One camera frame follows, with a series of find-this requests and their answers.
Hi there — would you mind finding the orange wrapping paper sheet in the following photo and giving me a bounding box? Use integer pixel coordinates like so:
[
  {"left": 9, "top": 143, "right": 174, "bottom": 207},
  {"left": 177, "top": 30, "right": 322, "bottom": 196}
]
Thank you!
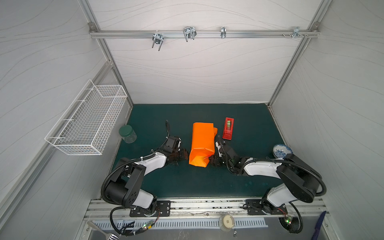
[{"left": 189, "top": 123, "right": 218, "bottom": 168}]

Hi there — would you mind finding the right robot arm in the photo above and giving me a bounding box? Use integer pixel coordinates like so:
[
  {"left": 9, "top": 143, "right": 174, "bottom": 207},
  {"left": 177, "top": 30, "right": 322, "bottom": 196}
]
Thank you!
[{"left": 212, "top": 140, "right": 327, "bottom": 214}]

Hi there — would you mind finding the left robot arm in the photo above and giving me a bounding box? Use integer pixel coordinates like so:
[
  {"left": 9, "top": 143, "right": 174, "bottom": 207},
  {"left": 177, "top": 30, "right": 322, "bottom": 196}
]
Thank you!
[{"left": 101, "top": 137, "right": 188, "bottom": 213}]

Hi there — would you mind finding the red tape dispenser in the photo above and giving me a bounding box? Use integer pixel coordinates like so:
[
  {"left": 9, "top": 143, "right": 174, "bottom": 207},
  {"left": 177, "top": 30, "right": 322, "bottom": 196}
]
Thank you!
[{"left": 222, "top": 118, "right": 234, "bottom": 140}]

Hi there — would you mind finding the green table mat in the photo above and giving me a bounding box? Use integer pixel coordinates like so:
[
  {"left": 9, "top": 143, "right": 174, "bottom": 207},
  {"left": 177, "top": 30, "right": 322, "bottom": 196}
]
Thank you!
[{"left": 117, "top": 104, "right": 283, "bottom": 198}]

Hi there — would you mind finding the green lidded glass jar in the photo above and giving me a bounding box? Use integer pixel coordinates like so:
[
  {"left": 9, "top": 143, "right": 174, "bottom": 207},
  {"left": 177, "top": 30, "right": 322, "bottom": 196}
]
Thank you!
[{"left": 119, "top": 125, "right": 137, "bottom": 144}]

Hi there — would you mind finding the blue white ceramic bowl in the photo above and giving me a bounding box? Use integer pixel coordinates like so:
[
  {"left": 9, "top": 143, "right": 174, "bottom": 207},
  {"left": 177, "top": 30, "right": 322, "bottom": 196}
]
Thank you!
[{"left": 273, "top": 144, "right": 293, "bottom": 159}]

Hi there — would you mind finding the metal spatula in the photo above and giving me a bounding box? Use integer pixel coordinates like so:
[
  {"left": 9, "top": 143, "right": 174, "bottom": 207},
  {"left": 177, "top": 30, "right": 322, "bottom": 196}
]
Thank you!
[{"left": 87, "top": 221, "right": 120, "bottom": 240}]

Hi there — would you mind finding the metal U-bolt clamp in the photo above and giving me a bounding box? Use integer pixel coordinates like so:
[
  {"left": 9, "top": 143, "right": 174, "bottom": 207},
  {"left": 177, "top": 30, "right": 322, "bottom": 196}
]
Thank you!
[
  {"left": 152, "top": 33, "right": 164, "bottom": 51},
  {"left": 183, "top": 27, "right": 197, "bottom": 42}
]

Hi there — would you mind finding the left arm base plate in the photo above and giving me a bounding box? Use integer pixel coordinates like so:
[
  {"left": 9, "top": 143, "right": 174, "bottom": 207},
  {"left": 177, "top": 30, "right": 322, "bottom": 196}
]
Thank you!
[{"left": 130, "top": 200, "right": 171, "bottom": 218}]

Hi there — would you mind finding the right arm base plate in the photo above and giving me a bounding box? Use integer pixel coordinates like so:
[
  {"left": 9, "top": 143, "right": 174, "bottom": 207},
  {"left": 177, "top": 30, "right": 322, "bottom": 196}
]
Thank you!
[{"left": 242, "top": 199, "right": 288, "bottom": 216}]

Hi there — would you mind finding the white wire basket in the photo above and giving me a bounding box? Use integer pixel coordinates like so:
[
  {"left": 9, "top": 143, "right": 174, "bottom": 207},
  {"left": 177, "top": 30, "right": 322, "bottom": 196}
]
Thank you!
[{"left": 45, "top": 80, "right": 127, "bottom": 156}]

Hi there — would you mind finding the white vented cable duct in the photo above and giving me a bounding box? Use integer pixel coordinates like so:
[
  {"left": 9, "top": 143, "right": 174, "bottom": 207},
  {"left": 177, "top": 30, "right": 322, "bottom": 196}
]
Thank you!
[{"left": 92, "top": 217, "right": 269, "bottom": 231}]

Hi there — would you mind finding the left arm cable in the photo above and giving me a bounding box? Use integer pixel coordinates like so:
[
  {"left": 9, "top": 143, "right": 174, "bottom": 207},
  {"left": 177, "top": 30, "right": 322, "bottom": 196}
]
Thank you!
[{"left": 108, "top": 205, "right": 161, "bottom": 237}]

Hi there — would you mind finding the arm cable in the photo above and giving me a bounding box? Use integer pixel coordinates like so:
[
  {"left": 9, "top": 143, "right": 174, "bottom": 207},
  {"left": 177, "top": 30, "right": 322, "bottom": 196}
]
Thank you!
[
  {"left": 278, "top": 200, "right": 304, "bottom": 234},
  {"left": 108, "top": 205, "right": 161, "bottom": 237}
]

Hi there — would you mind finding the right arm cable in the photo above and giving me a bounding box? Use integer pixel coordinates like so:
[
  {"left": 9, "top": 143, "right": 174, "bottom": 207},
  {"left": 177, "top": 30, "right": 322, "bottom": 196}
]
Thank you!
[{"left": 278, "top": 200, "right": 304, "bottom": 234}]

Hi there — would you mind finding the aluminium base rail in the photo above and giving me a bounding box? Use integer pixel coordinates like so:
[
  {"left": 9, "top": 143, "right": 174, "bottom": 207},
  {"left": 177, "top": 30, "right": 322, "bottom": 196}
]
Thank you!
[{"left": 84, "top": 197, "right": 328, "bottom": 220}]

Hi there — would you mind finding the blue handled tool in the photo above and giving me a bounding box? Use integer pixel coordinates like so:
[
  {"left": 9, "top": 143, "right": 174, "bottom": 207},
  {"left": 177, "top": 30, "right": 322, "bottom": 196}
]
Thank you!
[{"left": 311, "top": 211, "right": 327, "bottom": 240}]

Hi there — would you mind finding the aluminium crossbar rail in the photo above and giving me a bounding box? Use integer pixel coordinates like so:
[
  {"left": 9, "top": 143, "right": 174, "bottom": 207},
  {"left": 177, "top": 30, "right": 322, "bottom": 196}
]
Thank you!
[{"left": 90, "top": 29, "right": 321, "bottom": 39}]

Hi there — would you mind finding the metal bracket with bolts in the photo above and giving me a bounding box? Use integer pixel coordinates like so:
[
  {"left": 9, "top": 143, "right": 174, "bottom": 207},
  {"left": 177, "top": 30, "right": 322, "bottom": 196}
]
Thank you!
[{"left": 282, "top": 27, "right": 309, "bottom": 39}]

